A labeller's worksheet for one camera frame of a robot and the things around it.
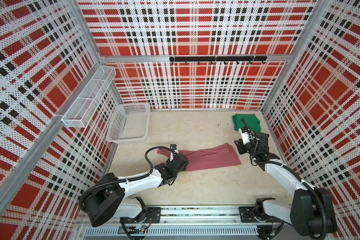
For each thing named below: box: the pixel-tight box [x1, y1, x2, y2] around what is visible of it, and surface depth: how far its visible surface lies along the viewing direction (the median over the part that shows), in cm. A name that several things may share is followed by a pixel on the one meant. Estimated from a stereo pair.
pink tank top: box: [157, 142, 242, 172], surface depth 96 cm
